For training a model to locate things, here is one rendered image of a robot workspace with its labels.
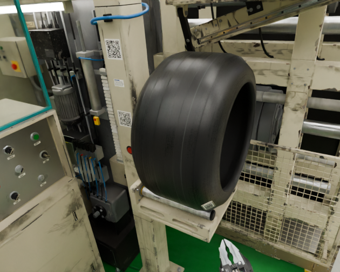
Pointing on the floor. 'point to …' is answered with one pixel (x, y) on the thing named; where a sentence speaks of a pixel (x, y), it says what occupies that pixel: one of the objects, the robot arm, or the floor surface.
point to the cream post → (112, 73)
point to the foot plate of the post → (171, 267)
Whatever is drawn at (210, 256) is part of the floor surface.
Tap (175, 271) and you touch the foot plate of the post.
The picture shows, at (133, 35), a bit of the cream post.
